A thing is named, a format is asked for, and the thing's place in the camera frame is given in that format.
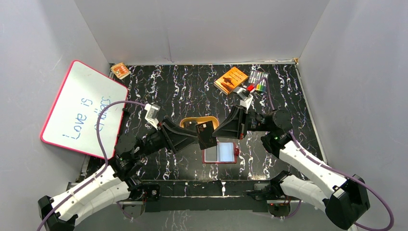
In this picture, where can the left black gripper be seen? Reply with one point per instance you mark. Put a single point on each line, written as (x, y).
(166, 136)

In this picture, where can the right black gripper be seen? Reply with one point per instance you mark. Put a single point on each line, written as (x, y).
(234, 126)

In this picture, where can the stack of black credit cards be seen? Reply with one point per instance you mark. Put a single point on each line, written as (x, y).
(190, 123)

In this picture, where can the orange oval tray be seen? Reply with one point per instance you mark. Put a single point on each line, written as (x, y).
(200, 120)

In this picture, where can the red card holder wallet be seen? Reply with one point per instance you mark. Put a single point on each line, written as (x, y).
(227, 153)

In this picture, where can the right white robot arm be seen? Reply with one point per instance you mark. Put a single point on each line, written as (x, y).
(343, 199)

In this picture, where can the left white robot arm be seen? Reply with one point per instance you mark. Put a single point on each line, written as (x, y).
(116, 180)

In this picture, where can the small orange card box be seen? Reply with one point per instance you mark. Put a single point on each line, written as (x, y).
(120, 70)

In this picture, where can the orange book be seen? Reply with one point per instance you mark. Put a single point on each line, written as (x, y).
(229, 81)

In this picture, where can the pack of coloured markers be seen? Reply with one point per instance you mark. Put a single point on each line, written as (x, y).
(258, 80)

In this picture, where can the pink framed whiteboard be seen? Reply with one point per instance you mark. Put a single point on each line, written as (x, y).
(79, 112)

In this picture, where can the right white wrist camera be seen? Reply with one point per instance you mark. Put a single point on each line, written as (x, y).
(245, 96)

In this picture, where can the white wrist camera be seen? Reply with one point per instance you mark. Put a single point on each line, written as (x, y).
(245, 96)
(151, 114)

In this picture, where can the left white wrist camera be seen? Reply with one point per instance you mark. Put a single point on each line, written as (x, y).
(151, 114)

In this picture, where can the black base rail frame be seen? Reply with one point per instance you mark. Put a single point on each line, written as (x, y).
(214, 195)

